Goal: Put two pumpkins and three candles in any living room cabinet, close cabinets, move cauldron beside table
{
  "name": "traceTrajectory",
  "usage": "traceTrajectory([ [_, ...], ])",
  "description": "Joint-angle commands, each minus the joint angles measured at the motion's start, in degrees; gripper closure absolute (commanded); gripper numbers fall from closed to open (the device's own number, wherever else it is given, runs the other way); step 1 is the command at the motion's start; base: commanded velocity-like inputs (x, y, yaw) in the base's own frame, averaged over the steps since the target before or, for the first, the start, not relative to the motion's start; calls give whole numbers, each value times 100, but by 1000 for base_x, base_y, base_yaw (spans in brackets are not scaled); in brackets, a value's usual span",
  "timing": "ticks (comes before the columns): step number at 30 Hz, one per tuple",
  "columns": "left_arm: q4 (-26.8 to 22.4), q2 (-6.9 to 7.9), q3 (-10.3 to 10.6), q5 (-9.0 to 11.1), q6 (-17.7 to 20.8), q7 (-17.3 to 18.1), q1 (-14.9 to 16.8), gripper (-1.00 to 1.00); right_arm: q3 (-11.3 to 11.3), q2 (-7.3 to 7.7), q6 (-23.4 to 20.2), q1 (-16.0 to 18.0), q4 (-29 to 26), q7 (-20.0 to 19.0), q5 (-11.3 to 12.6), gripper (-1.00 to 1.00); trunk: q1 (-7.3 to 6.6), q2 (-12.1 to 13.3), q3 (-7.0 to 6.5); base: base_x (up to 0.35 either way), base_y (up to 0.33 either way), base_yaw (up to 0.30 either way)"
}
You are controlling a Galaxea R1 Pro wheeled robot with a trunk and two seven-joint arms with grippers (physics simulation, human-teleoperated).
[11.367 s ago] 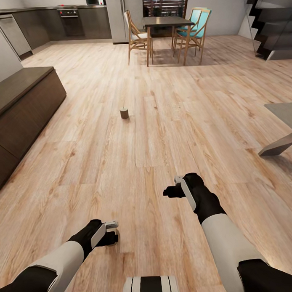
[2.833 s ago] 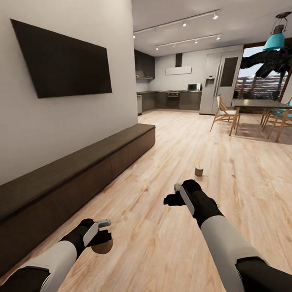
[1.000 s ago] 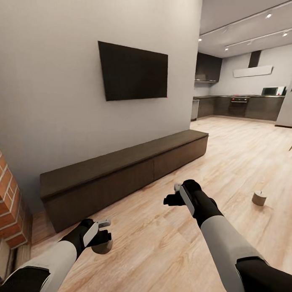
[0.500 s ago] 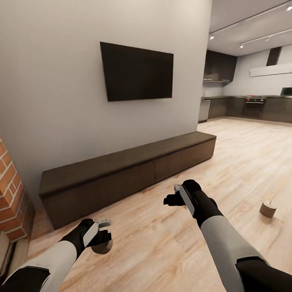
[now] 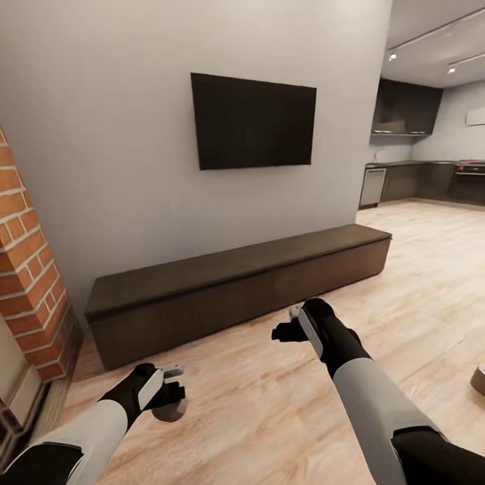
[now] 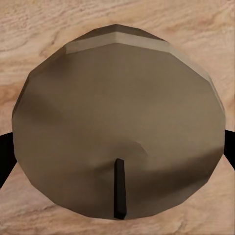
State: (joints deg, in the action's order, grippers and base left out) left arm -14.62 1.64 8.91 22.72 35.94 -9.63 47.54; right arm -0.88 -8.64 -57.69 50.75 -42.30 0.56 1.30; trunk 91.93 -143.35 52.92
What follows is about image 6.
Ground pillar candle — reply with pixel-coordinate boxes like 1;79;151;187
11;24;226;221

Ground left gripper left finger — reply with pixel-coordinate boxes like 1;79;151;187
0;133;17;188

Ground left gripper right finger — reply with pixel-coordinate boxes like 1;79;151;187
223;130;235;169

